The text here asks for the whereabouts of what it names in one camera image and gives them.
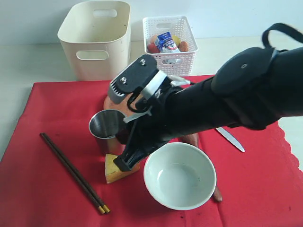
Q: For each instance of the white blue milk carton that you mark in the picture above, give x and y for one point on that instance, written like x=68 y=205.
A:
x=165 y=43

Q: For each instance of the silver table knife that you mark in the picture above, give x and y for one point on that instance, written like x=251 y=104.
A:
x=230 y=138

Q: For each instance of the white perforated plastic basket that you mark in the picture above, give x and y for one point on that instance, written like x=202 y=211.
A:
x=179 y=64

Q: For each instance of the brown egg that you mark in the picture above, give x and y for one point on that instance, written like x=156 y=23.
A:
x=155 y=39

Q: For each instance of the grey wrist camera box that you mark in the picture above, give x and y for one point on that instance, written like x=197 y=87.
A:
x=142 y=76

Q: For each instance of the yellow lemon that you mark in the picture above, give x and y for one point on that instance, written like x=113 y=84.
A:
x=176 y=40

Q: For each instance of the red table cloth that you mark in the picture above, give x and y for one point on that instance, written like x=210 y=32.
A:
x=52 y=173

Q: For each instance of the stainless steel cup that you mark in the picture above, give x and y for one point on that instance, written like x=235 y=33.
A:
x=104 y=126

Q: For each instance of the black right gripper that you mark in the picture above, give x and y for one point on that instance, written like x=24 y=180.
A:
x=138 y=148

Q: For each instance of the red sausage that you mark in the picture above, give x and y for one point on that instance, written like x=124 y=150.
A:
x=152 y=48

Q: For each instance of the brown wooden spoon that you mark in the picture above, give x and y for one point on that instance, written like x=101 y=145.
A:
x=193 y=139

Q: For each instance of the yellow cheese wedge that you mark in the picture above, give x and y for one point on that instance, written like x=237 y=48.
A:
x=113 y=173

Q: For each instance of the cream plastic tub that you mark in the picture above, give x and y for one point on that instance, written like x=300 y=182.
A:
x=95 y=36

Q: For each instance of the dark brown chopstick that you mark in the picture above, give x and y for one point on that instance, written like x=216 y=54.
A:
x=75 y=173
x=72 y=175

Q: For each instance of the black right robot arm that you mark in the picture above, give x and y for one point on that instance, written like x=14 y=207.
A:
x=253 y=89

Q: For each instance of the white ceramic bowl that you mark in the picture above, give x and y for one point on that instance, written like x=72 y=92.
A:
x=180 y=176

